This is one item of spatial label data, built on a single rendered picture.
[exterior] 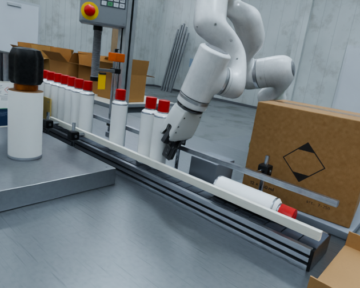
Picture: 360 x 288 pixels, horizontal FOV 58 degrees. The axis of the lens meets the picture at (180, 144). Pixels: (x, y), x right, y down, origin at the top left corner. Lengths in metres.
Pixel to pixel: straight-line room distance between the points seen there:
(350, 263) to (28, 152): 0.83
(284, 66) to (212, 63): 0.57
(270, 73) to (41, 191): 0.91
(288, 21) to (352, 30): 1.83
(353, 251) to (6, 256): 0.72
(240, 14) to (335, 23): 9.07
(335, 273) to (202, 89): 0.49
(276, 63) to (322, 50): 8.90
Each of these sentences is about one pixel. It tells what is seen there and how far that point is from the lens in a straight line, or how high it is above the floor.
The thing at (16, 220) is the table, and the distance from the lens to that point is 0.78.
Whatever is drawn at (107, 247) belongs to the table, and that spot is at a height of 0.83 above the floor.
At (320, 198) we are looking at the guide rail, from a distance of 0.77.
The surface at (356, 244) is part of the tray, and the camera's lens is 0.88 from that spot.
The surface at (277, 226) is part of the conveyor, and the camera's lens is 0.76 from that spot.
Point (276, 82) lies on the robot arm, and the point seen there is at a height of 1.17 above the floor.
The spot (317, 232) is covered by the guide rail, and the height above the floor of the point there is 0.91.
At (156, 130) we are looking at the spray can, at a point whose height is 1.00.
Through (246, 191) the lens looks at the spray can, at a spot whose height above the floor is 0.93.
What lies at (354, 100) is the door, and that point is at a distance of 9.84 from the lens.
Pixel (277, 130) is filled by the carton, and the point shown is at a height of 1.05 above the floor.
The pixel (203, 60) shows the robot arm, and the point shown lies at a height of 1.21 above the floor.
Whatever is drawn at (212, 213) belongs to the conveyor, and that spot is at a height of 0.85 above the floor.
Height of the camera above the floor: 1.20
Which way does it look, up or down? 14 degrees down
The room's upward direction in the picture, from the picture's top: 8 degrees clockwise
